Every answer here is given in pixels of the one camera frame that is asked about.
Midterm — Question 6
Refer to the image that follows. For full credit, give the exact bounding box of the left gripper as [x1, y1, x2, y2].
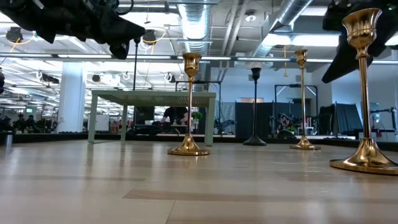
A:
[30, 0, 146, 60]

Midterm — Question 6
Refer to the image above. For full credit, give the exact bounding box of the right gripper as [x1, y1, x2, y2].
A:
[322, 0, 398, 83]

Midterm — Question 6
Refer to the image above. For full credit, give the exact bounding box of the black metal candlestick holder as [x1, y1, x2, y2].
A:
[243, 67, 267, 146]
[132, 36, 141, 91]

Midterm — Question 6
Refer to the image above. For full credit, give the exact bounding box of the gold brass candlestick holder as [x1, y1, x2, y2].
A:
[329, 7, 398, 175]
[167, 52, 211, 156]
[289, 49, 322, 151]

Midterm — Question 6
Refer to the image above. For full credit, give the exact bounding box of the black ceiling-mounted device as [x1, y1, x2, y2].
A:
[142, 29, 158, 44]
[5, 26, 24, 43]

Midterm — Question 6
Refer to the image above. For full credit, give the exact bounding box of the black divider curtain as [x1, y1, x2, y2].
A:
[318, 103, 363, 135]
[234, 101, 307, 138]

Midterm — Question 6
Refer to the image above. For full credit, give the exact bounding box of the pale green perforated metal riser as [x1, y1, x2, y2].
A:
[88, 90, 217, 147]

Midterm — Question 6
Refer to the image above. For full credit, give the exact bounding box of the white building column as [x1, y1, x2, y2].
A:
[55, 61, 88, 134]

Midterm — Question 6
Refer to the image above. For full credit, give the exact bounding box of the black background monitor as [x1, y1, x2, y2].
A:
[134, 106, 155, 126]

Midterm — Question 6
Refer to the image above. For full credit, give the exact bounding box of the white board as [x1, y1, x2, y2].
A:
[95, 114, 110, 131]

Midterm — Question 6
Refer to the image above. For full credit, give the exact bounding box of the person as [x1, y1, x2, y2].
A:
[14, 113, 27, 133]
[160, 106, 190, 126]
[25, 114, 37, 131]

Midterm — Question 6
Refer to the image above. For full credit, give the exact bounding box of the small green background plant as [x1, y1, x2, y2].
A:
[191, 111, 203, 131]

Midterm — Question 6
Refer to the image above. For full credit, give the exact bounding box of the silver ventilation duct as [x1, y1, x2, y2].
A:
[248, 0, 313, 58]
[177, 0, 215, 56]

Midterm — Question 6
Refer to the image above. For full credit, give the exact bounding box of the black metal table frame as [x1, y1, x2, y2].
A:
[0, 132, 398, 152]

